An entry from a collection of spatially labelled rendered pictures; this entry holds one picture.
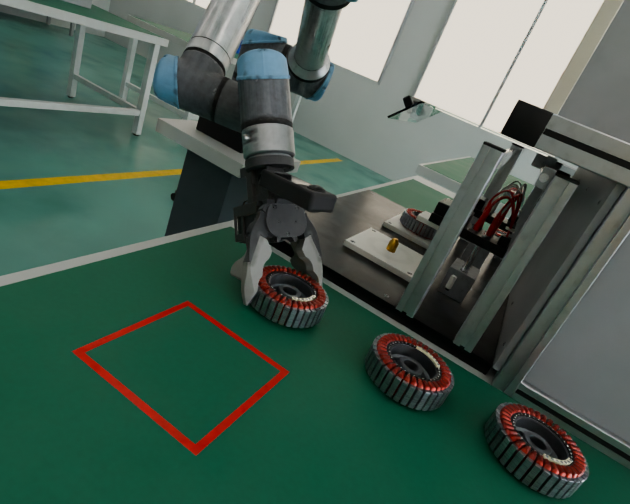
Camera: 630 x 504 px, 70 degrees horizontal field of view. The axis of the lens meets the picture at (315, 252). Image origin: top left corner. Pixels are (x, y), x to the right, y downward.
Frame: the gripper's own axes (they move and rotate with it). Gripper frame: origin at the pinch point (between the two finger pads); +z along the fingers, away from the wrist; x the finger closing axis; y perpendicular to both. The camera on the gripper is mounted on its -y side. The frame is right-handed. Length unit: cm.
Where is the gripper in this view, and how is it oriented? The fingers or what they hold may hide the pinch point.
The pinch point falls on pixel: (288, 298)
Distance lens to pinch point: 63.7
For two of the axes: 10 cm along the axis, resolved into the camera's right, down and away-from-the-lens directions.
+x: -7.3, 0.4, -6.8
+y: -6.8, 0.7, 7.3
